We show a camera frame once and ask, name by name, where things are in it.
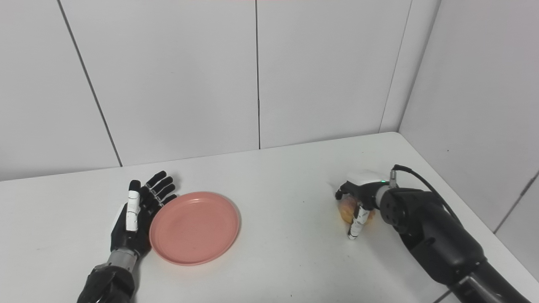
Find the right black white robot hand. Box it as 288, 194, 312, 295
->
335, 170, 390, 240

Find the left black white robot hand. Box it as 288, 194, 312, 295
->
110, 170, 178, 258

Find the cream puff pastry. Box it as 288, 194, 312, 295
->
339, 197, 376, 225

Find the pink round plate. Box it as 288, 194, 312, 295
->
149, 191, 241, 266

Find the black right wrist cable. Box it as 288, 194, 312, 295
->
389, 165, 459, 221

